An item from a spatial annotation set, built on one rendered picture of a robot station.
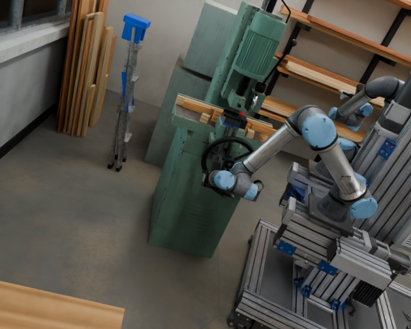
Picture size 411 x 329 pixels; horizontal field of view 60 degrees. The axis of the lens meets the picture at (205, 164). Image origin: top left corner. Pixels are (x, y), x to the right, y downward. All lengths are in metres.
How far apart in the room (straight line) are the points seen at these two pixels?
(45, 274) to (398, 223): 1.83
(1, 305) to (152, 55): 3.51
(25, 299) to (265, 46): 1.52
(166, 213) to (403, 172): 1.31
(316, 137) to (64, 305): 1.05
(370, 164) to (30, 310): 1.61
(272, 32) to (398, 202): 1.05
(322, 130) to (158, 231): 1.31
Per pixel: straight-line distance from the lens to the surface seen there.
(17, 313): 1.30
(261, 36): 1.94
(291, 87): 4.53
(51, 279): 2.09
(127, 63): 2.69
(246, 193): 1.51
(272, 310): 2.06
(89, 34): 3.04
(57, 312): 1.31
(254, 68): 1.96
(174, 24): 4.31
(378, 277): 1.86
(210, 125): 1.95
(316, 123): 1.39
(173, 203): 2.19
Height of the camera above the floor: 1.57
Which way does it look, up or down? 26 degrees down
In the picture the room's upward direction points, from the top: 23 degrees clockwise
